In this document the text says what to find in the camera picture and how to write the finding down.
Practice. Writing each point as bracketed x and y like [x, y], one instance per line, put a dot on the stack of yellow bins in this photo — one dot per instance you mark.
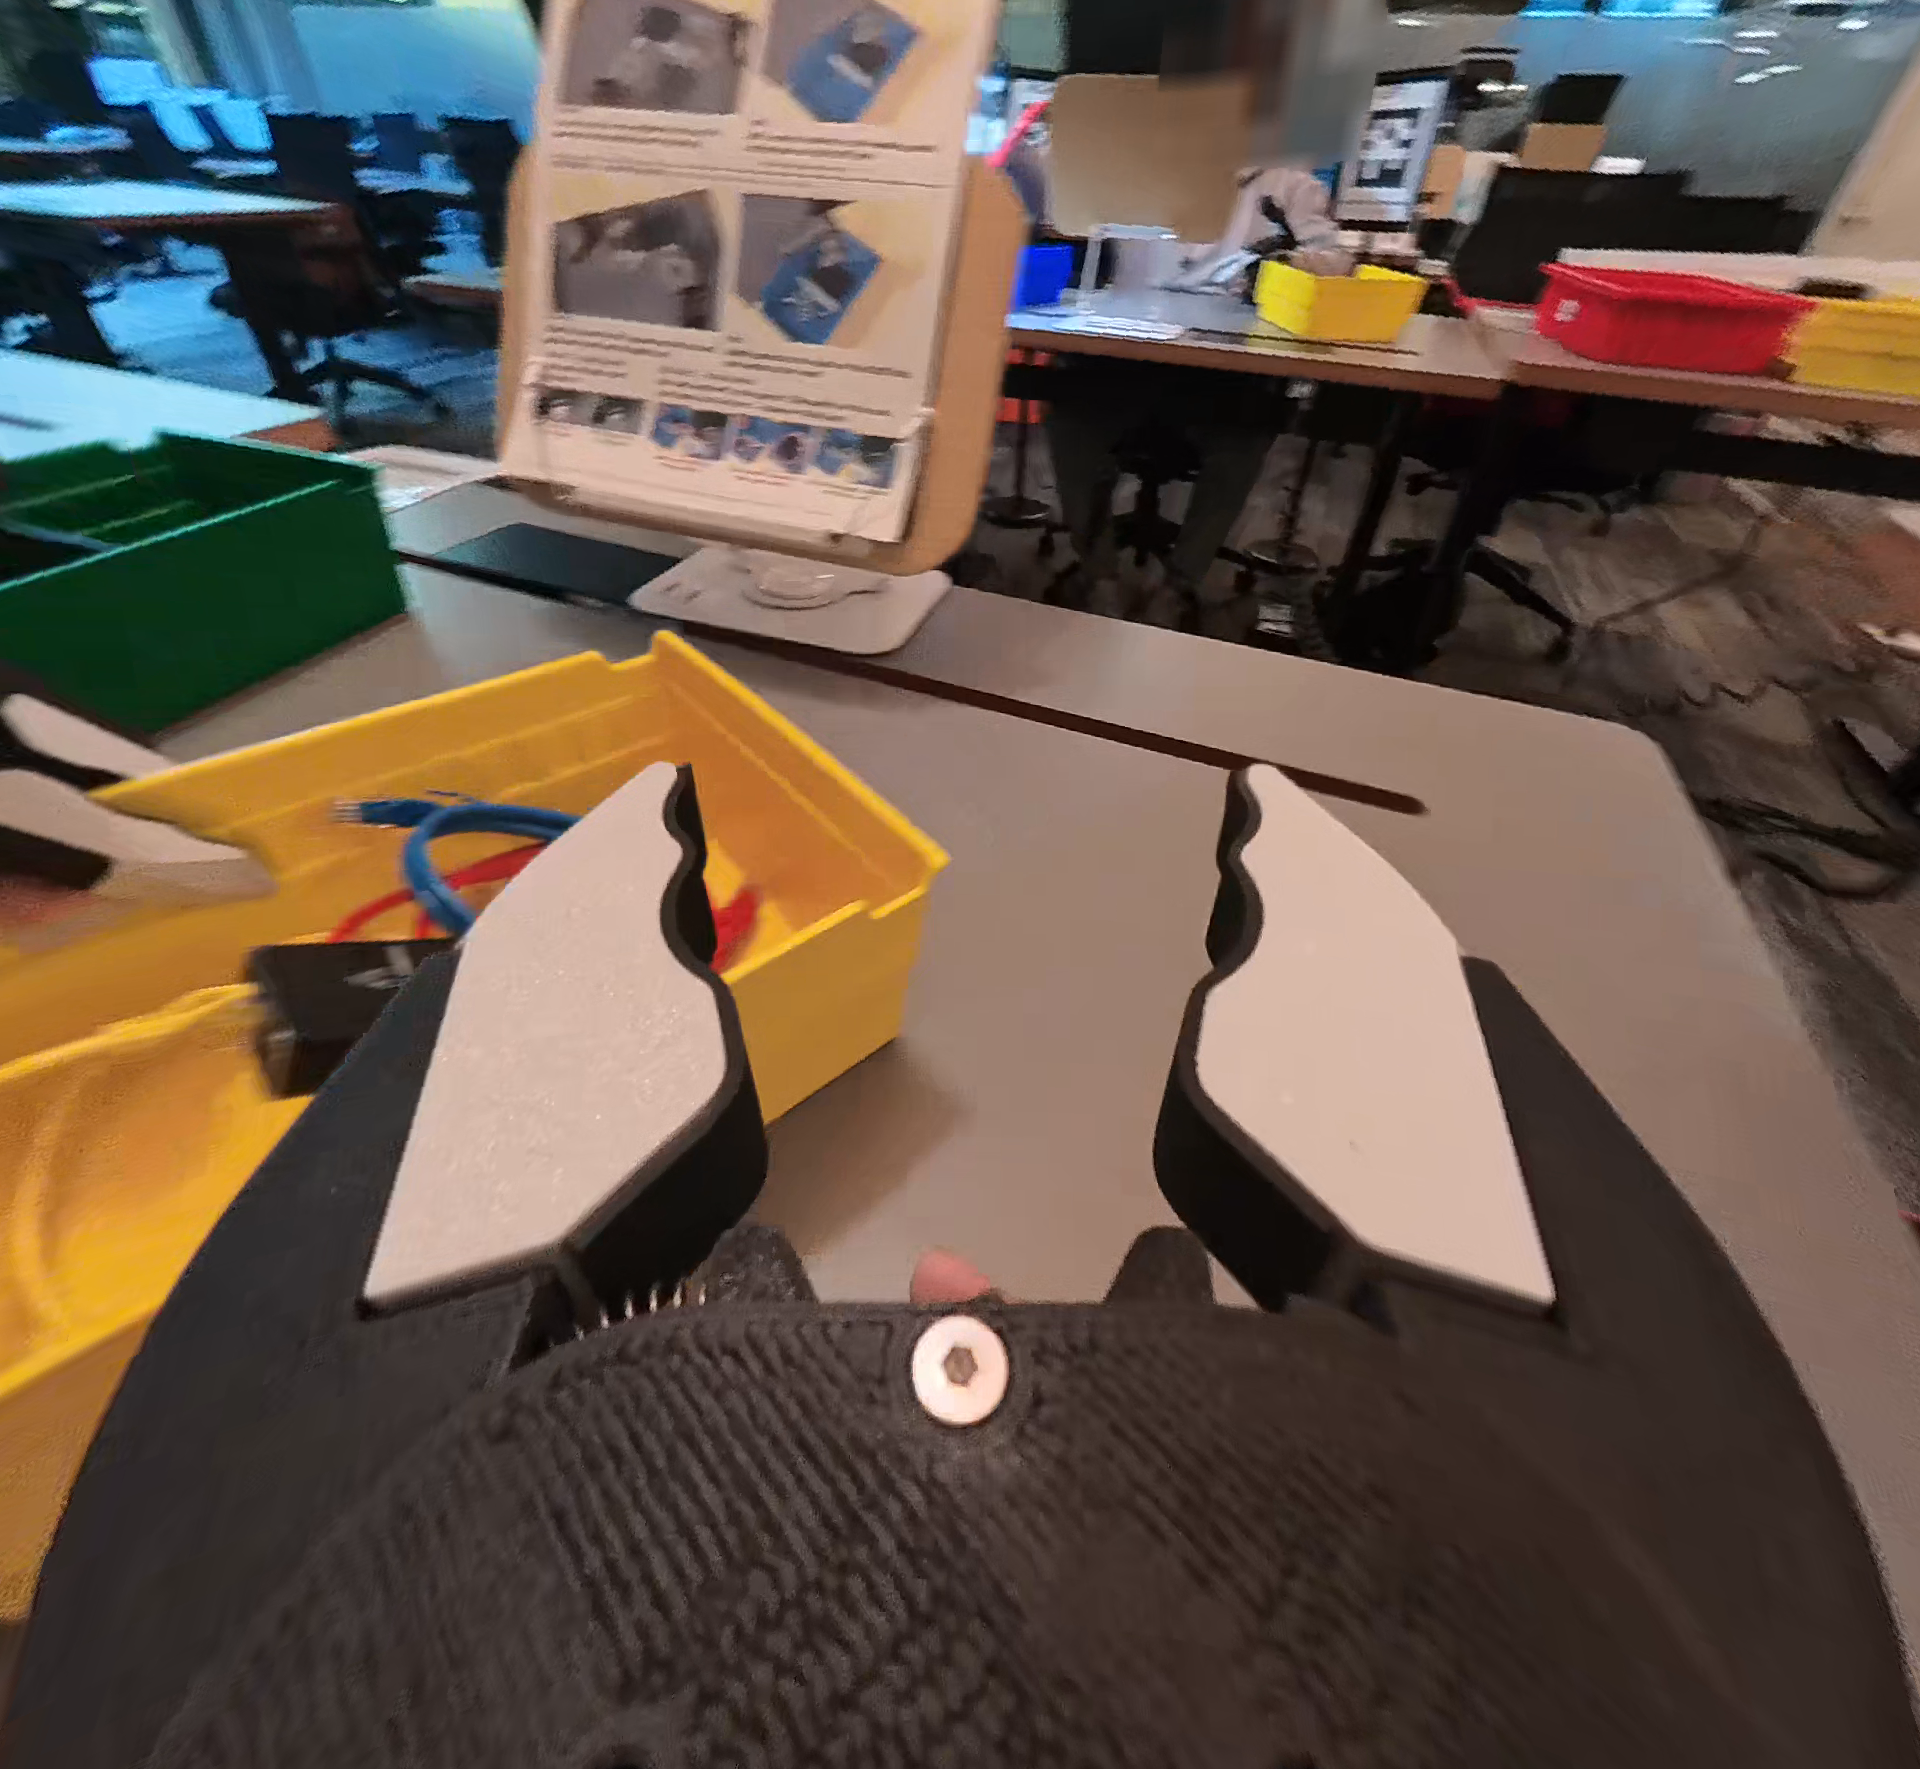
[1858, 346]

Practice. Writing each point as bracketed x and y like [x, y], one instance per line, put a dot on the printed instruction sheet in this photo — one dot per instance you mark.
[750, 150]

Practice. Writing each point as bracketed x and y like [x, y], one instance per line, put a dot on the green plastic bin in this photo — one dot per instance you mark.
[225, 599]

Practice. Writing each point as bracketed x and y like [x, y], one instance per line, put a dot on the black ethernet splitter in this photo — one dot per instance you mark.
[330, 990]

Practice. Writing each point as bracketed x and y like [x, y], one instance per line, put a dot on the red plastic bin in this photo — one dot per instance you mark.
[1666, 322]

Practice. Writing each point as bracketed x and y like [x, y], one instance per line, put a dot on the clear acrylic sign holder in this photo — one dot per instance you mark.
[1134, 262]

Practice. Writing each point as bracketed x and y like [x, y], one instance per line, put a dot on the person's right hand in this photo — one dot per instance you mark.
[947, 1276]

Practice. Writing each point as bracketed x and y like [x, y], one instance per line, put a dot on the blue plastic bin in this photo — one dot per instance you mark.
[1046, 274]

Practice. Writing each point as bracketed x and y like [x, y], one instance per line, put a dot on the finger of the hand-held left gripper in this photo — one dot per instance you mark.
[134, 841]
[75, 736]

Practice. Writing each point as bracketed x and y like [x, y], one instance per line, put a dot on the instruction sheet on stand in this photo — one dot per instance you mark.
[975, 346]

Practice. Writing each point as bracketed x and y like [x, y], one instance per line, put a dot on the grey table with wooden edge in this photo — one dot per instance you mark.
[1724, 389]
[1245, 352]

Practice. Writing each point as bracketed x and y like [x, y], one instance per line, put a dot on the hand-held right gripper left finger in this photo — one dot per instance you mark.
[568, 1050]

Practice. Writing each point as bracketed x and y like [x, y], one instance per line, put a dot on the black-and-white marker sign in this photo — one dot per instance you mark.
[1392, 150]

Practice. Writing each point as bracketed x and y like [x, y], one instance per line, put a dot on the rounded cardboard panel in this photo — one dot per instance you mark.
[1148, 157]

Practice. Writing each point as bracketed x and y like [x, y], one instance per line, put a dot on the white stand base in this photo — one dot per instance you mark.
[840, 605]

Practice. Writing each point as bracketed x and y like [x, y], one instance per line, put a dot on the yellow plastic bin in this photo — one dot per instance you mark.
[840, 930]
[1336, 300]

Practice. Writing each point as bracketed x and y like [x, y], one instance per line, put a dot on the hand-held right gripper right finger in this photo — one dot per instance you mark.
[1349, 1050]

